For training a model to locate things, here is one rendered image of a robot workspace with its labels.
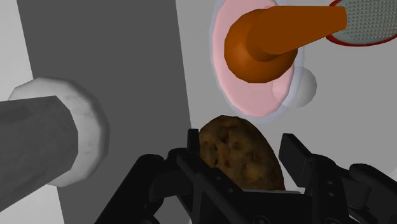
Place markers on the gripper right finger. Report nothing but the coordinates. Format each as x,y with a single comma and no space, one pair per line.
325,176

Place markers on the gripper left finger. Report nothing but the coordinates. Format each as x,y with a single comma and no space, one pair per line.
173,180

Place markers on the brown cookie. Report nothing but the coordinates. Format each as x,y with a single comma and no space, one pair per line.
242,152

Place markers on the white ball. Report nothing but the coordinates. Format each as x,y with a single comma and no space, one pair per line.
305,88

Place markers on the pink plate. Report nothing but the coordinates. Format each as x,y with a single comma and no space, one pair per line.
248,93

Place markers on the grey and white cylinder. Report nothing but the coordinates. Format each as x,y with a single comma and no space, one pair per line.
46,136

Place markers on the orange funnel-shaped object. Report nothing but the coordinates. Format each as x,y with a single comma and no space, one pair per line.
266,43

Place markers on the red-rimmed mesh strainer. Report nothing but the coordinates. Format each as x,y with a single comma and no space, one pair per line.
369,21

